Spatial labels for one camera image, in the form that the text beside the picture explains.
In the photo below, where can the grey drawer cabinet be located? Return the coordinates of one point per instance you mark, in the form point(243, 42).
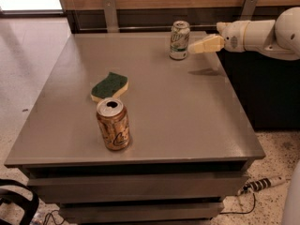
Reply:
point(184, 117)

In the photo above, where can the white green 7up can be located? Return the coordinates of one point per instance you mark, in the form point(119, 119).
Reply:
point(179, 40)

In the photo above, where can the upper grey drawer front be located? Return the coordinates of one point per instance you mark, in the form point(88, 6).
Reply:
point(125, 188)

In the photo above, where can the horizontal metal rail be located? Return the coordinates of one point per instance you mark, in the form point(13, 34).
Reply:
point(136, 28)

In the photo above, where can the white black power strip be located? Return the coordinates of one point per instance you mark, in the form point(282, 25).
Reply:
point(258, 185)

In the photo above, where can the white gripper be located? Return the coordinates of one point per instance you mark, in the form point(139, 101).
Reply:
point(232, 38)

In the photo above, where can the gold brown soda can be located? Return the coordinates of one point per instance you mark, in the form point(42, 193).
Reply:
point(112, 118)

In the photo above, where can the lower grey drawer front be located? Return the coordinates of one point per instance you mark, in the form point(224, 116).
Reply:
point(141, 213)

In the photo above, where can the black chair part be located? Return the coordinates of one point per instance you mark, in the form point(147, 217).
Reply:
point(29, 207)

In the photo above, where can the right metal wall bracket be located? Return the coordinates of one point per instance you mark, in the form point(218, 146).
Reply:
point(248, 9)

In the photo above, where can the metal wall bracket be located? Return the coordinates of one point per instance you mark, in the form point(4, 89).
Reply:
point(110, 14)
point(248, 9)

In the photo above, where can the green yellow sponge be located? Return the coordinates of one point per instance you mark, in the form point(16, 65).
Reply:
point(113, 86)

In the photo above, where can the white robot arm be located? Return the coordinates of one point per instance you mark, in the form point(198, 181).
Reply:
point(262, 59)

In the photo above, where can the grey drawer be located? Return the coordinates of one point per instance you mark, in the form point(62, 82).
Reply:
point(141, 213)
point(125, 188)

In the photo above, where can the left metal wall bracket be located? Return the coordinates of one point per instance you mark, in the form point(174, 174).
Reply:
point(110, 14)

